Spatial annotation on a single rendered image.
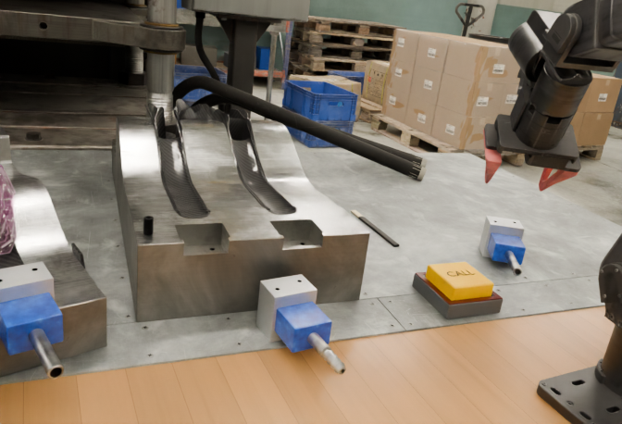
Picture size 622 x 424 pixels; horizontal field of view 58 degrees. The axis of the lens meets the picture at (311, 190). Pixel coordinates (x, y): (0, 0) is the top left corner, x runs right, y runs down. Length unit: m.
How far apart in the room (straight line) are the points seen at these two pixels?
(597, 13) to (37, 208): 0.64
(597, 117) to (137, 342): 5.22
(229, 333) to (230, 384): 0.08
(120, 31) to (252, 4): 0.34
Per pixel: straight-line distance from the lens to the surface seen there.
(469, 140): 4.51
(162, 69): 1.29
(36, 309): 0.53
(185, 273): 0.61
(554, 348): 0.72
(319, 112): 4.39
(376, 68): 6.03
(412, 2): 8.36
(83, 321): 0.57
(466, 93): 4.46
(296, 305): 0.59
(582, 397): 0.63
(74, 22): 1.34
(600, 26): 0.68
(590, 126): 5.56
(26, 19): 1.34
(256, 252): 0.62
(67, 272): 0.62
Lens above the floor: 1.14
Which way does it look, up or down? 19 degrees down
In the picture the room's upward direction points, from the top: 7 degrees clockwise
